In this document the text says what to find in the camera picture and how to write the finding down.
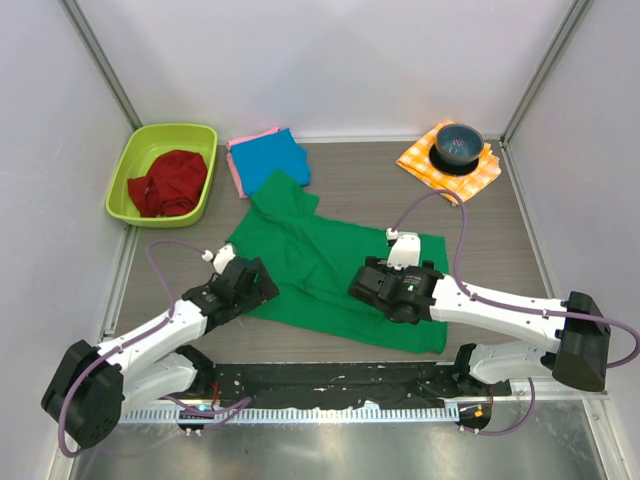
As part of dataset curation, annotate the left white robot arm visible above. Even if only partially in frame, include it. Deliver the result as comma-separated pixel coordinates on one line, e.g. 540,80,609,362
41,257,279,458

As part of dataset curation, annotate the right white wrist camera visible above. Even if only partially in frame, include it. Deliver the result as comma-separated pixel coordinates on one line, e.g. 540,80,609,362
385,228,421,270

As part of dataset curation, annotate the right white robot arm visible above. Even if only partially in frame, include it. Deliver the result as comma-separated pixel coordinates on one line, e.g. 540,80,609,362
348,257,611,395

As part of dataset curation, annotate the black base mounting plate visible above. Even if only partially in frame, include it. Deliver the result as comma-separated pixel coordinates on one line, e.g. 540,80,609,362
200,362,512,410

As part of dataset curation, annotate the red t shirt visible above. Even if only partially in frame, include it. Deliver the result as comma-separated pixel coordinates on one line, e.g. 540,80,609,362
127,150,208,218

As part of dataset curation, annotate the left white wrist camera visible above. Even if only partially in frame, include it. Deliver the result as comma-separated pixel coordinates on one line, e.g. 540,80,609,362
200,243,236,274

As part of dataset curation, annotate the orange checkered cloth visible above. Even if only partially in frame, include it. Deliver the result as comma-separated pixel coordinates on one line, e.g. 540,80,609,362
396,121,501,202

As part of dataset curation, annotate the black saucer plate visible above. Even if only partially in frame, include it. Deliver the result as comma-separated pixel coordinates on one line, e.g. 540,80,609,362
429,140,484,176

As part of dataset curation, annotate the pink t shirt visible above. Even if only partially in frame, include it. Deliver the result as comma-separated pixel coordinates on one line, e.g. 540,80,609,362
226,127,281,199

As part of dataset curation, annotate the dark blue ceramic bowl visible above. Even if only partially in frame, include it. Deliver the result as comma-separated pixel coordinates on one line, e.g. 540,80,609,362
435,123,484,166

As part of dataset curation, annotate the green t shirt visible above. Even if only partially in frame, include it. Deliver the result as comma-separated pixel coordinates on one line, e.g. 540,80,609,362
228,171,447,354

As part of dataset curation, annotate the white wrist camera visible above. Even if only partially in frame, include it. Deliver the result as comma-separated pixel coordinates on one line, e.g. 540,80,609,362
385,228,421,270
200,243,236,274

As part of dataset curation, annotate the blue t shirt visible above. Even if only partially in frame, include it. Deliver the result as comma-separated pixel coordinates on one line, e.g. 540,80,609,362
232,128,311,198

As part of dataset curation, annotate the lime green plastic basin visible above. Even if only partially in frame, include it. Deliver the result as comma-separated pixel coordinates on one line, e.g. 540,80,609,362
105,123,218,228

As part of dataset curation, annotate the perforated metal rail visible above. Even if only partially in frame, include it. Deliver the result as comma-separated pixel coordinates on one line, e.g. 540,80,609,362
120,402,459,425

